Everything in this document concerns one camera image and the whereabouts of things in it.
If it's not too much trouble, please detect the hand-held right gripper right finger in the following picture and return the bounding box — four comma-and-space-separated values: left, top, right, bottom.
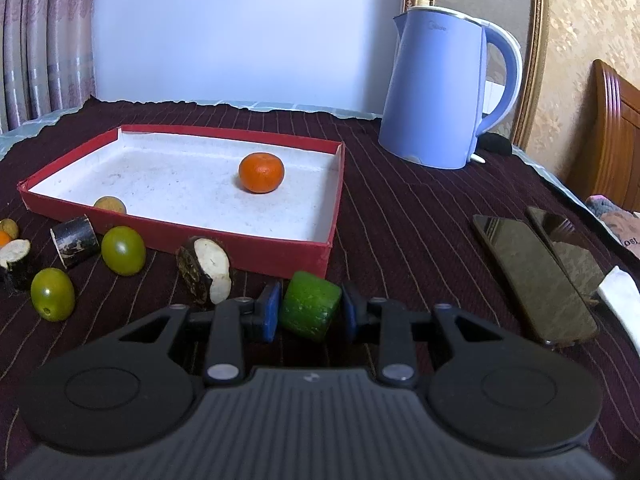
340, 282, 505, 391

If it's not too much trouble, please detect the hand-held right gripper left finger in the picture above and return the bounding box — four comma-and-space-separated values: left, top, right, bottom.
117, 281, 284, 387

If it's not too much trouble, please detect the green cucumber piece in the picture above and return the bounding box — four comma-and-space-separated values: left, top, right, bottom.
279, 271, 343, 343

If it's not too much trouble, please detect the dark-skinned white-flesh fruit piece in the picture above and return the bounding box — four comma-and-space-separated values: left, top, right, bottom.
176, 237, 234, 309
0, 239, 34, 293

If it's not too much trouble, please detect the green round tomato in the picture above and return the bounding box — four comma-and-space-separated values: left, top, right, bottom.
30, 268, 76, 322
101, 226, 147, 276

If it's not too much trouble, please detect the red cardboard box tray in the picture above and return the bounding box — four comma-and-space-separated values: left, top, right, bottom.
17, 125, 347, 279

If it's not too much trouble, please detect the dark sugarcane piece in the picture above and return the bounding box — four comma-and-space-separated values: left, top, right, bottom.
50, 214, 101, 269

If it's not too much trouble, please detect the dark striped cloth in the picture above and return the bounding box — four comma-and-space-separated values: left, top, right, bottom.
0, 97, 640, 480

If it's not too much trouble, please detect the black smartphone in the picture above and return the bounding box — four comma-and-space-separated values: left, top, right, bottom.
472, 214, 599, 345
526, 206, 607, 306

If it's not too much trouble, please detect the small yellow round fruit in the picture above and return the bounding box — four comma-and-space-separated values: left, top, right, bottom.
93, 196, 127, 215

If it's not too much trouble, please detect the black kettle plug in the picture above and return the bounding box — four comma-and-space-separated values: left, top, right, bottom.
477, 132, 514, 156

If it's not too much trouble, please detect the blue electric kettle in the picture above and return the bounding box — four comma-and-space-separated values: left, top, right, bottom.
378, 6, 523, 170

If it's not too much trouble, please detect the white tissue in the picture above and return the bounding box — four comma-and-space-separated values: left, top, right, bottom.
596, 266, 640, 356

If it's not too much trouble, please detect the crumpled printed cloth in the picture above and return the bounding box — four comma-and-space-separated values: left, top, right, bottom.
586, 195, 640, 262

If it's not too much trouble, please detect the wooden headboard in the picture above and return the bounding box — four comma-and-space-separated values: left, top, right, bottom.
565, 59, 640, 206

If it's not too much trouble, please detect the pink patterned curtain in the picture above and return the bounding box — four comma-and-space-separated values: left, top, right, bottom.
0, 0, 98, 133

